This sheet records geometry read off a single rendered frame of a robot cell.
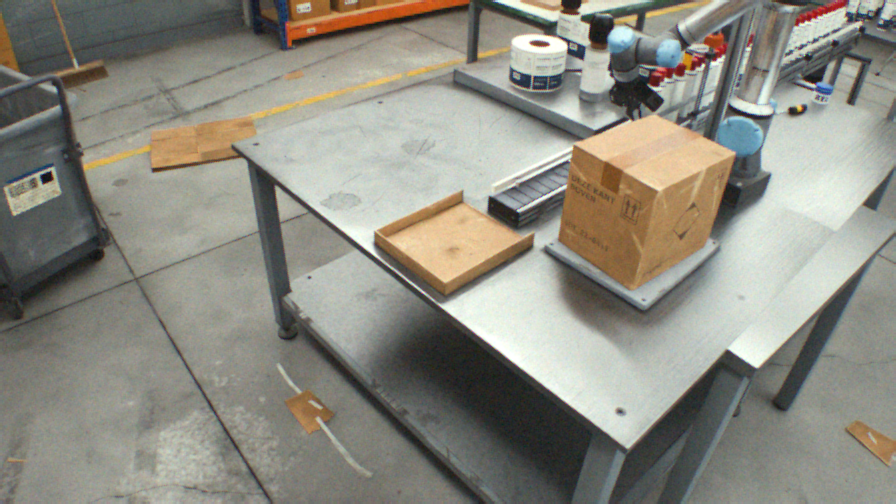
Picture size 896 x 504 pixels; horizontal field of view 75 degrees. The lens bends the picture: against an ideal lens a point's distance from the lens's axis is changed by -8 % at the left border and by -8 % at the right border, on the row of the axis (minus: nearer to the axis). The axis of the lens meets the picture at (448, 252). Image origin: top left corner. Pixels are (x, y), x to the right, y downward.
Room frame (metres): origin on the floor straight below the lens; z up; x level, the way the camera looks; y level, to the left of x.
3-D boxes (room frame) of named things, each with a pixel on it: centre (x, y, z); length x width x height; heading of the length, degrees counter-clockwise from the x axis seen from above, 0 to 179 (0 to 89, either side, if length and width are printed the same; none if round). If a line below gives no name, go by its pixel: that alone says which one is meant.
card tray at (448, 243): (1.26, -0.01, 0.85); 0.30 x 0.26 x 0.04; 134
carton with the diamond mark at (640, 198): (1.26, -0.46, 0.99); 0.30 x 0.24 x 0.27; 129
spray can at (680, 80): (1.93, -0.72, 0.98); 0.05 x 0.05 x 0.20
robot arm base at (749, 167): (1.62, -0.84, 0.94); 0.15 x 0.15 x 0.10
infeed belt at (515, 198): (1.94, -0.73, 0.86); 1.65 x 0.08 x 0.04; 134
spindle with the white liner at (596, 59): (2.09, -0.48, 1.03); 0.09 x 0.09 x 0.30
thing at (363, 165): (1.93, -0.57, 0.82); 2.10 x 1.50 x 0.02; 134
